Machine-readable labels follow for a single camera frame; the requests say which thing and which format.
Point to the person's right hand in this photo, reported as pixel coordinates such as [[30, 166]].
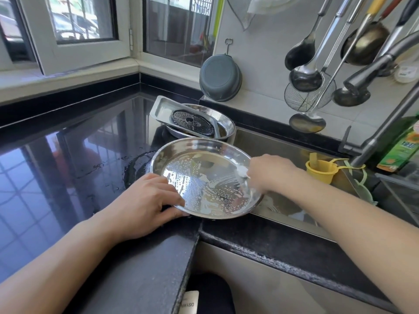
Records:
[[270, 172]]

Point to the hanging steel ladles and skimmer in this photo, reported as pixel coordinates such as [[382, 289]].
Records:
[[298, 56]]

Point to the person's left forearm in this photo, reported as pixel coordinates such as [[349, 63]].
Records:
[[52, 271]]

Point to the round steel basin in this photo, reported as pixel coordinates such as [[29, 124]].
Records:
[[227, 126]]

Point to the person's right forearm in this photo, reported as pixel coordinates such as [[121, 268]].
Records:
[[353, 225]]

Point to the white cleaning brush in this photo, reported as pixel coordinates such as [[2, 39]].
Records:
[[243, 172]]

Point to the green hanging sponge holder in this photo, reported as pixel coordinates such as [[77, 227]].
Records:
[[363, 189]]

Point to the yellow hanging sink cup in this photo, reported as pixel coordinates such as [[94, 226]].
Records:
[[321, 170]]

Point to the person's left hand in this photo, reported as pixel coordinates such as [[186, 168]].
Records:
[[144, 209]]

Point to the white dish brush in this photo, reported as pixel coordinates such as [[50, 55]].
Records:
[[406, 73]]

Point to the steel soup ladle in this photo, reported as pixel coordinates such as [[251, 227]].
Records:
[[306, 80]]

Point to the white hanging cloth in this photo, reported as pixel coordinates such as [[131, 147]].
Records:
[[275, 4]]

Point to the rectangular steel tray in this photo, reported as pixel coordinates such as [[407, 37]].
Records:
[[159, 109]]

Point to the steel gooseneck faucet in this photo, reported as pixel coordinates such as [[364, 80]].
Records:
[[386, 62]]

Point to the steel wall hook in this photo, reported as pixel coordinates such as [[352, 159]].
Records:
[[229, 45]]

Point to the green dish soap bottle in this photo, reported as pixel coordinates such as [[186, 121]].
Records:
[[400, 150]]

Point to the round steel pan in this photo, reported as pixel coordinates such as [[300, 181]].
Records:
[[196, 179]]

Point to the black round steamer rack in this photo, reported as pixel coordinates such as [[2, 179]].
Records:
[[192, 123]]

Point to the grey hanging basin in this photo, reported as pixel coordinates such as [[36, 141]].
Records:
[[219, 78]]

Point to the stainless steel sink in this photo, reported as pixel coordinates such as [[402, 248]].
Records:
[[288, 150]]

